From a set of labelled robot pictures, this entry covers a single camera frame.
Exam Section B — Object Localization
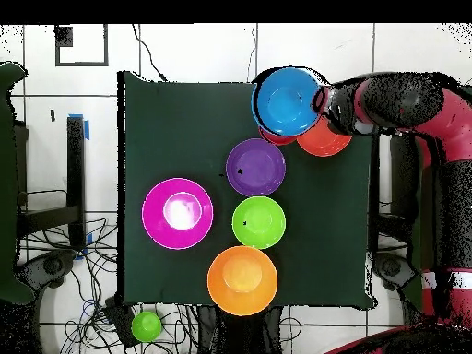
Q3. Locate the black square floor frame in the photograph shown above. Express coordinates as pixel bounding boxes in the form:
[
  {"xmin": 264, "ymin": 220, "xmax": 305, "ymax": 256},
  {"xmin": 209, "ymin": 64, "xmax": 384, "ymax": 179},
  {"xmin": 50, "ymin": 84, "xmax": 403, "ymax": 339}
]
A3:
[{"xmin": 54, "ymin": 24, "xmax": 111, "ymax": 67}]

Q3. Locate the small orange bowl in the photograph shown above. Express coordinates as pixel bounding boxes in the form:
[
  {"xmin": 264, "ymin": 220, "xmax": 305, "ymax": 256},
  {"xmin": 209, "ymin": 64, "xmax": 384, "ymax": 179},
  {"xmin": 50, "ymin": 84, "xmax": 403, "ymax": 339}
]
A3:
[{"xmin": 257, "ymin": 124, "xmax": 299, "ymax": 148}]

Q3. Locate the large magenta bowl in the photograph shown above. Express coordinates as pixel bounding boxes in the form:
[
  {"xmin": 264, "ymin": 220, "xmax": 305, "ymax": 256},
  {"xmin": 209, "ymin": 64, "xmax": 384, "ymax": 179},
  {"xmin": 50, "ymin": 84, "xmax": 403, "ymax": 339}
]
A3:
[{"xmin": 140, "ymin": 176, "xmax": 215, "ymax": 252}]

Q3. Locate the black metal stand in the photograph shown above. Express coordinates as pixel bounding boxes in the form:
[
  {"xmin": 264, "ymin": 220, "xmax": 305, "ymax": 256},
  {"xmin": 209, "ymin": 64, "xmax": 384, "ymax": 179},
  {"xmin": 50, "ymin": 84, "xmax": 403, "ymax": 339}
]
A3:
[{"xmin": 18, "ymin": 113, "xmax": 91, "ymax": 255}]

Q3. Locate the small green round bowl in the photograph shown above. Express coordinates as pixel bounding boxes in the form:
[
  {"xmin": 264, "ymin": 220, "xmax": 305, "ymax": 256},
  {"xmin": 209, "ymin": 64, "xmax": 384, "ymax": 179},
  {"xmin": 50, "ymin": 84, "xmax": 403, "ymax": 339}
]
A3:
[{"xmin": 130, "ymin": 310, "xmax": 163, "ymax": 344}]

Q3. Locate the large red-orange bowl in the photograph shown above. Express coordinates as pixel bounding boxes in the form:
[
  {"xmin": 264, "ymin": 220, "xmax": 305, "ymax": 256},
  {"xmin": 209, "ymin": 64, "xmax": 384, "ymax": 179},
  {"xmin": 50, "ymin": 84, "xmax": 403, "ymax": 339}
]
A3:
[{"xmin": 295, "ymin": 113, "xmax": 355, "ymax": 159}]

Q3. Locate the purple bowl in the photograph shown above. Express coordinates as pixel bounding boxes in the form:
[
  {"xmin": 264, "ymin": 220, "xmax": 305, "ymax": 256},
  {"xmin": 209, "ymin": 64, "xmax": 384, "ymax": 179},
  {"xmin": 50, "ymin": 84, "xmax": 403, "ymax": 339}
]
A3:
[{"xmin": 225, "ymin": 137, "xmax": 288, "ymax": 197}]

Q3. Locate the dark green table cloth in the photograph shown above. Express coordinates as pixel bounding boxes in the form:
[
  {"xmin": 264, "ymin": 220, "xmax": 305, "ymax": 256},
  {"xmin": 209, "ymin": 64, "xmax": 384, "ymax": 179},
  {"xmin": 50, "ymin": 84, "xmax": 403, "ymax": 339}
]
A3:
[{"xmin": 116, "ymin": 69, "xmax": 384, "ymax": 310}]

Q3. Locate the green covered side table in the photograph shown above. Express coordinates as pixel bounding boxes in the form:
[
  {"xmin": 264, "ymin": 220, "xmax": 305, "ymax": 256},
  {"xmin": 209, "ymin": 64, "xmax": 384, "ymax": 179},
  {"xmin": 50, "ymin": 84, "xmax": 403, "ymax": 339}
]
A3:
[
  {"xmin": 0, "ymin": 61, "xmax": 34, "ymax": 305},
  {"xmin": 401, "ymin": 132, "xmax": 447, "ymax": 314}
]

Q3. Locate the large light orange bowl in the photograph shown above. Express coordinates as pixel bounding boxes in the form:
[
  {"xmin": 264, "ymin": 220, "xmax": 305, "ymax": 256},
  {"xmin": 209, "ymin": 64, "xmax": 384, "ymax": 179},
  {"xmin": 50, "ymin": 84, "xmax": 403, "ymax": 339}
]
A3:
[{"xmin": 206, "ymin": 245, "xmax": 280, "ymax": 317}]

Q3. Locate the blue bowl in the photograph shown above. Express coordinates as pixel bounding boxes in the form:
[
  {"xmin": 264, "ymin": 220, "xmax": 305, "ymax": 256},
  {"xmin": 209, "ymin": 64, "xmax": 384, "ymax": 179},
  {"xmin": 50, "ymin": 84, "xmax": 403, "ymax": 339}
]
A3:
[{"xmin": 250, "ymin": 65, "xmax": 326, "ymax": 139}]

